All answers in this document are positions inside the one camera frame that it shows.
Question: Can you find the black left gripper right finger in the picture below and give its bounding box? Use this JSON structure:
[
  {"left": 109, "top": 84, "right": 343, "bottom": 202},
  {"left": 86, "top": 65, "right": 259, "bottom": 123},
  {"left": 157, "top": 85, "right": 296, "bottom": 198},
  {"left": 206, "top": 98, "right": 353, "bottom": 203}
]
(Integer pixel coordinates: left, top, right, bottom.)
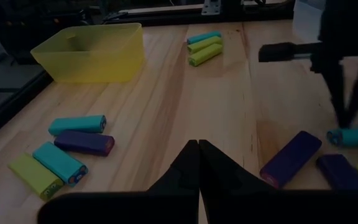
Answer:
[{"left": 199, "top": 139, "right": 358, "bottom": 224}]

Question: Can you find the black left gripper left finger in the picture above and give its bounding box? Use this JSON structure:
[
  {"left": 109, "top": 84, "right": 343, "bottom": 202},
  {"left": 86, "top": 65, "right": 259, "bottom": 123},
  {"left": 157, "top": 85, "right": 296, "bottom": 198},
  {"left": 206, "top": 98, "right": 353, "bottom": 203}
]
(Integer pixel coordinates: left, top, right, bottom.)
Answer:
[{"left": 37, "top": 139, "right": 200, "bottom": 224}]

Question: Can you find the teal lighter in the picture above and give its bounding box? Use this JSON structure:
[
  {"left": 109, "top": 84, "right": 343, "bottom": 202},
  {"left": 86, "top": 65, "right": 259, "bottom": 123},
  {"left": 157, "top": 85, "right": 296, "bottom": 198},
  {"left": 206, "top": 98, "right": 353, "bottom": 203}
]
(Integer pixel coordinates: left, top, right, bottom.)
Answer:
[{"left": 47, "top": 114, "right": 108, "bottom": 137}]

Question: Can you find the clear plastic bin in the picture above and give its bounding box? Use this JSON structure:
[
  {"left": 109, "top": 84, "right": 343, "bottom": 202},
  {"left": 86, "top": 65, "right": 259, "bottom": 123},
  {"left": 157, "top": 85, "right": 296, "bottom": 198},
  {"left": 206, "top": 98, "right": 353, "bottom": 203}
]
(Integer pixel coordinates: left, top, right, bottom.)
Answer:
[{"left": 291, "top": 0, "right": 326, "bottom": 44}]

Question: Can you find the yellow translucent plastic bin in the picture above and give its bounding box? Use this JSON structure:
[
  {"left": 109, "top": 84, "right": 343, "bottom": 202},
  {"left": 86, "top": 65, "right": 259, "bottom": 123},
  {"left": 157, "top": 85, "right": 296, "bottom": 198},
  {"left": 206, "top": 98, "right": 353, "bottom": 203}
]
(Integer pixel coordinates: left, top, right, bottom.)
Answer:
[{"left": 30, "top": 22, "right": 145, "bottom": 84}]

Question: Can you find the silver frame bracket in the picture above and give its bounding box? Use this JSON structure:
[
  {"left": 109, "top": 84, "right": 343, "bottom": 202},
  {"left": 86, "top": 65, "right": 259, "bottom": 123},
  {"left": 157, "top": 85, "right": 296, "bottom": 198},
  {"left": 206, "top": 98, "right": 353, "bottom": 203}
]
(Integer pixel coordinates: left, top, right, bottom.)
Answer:
[{"left": 201, "top": 0, "right": 223, "bottom": 16}]

